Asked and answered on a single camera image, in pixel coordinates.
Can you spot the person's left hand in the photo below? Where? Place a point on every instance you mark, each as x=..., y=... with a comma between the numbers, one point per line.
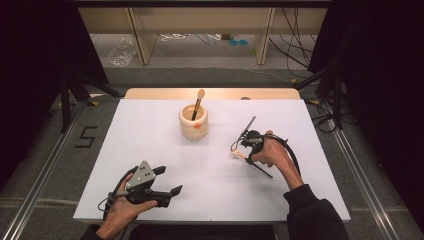
x=121, y=211

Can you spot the clear plastic bag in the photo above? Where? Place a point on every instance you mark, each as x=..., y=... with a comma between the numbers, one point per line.
x=121, y=53

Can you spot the wooden spoon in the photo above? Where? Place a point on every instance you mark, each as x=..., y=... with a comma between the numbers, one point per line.
x=200, y=95

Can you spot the wooden shelf unit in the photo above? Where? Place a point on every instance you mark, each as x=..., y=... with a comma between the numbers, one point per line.
x=200, y=20

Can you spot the wooden table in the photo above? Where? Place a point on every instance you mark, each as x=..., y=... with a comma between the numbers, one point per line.
x=160, y=94

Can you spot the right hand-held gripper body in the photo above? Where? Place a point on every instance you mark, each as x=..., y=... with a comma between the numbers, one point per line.
x=252, y=140

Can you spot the small makeup brush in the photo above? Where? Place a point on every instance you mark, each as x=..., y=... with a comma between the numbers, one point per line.
x=263, y=171

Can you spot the white table sheet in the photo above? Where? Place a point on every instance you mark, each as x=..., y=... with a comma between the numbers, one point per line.
x=216, y=190

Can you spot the black metal stand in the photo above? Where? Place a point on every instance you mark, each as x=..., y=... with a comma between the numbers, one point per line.
x=68, y=96
x=333, y=76

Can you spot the aluminium rail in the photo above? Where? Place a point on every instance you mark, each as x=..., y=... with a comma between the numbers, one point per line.
x=363, y=183
x=36, y=193

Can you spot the cream ringed cup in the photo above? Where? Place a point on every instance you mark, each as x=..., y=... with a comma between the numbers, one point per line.
x=190, y=131

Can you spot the person's right hand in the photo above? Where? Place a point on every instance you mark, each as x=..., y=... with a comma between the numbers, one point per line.
x=275, y=155

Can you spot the clear plastic packet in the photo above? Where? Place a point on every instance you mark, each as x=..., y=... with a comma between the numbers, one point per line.
x=210, y=37

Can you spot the black curtain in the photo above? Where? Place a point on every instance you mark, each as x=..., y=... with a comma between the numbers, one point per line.
x=30, y=66
x=383, y=83

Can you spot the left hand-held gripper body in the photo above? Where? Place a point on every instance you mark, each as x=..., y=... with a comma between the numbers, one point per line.
x=141, y=180

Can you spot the blue disc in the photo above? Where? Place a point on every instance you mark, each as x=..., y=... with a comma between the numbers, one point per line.
x=233, y=42
x=243, y=42

